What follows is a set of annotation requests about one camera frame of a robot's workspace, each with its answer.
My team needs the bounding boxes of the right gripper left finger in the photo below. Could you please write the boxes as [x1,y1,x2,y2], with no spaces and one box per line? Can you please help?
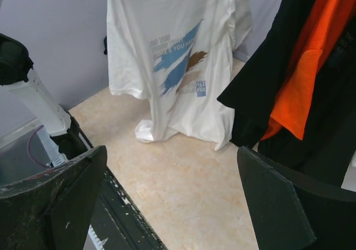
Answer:
[1,145,107,249]

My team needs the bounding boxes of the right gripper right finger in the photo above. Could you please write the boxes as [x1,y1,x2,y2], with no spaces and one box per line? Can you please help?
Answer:
[237,146,355,249]

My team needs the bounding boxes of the white t shirt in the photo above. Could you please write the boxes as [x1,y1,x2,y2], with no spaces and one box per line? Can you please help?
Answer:
[107,0,252,150]

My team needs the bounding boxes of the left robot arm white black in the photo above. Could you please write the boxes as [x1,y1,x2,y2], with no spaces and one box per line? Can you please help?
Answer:
[1,34,92,159]

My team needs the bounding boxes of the black printed hanging shirt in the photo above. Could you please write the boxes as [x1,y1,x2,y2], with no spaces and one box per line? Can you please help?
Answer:
[217,0,316,148]

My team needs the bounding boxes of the orange hanging shirt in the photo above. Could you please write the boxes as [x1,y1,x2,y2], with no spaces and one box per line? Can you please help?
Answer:
[262,0,355,140]

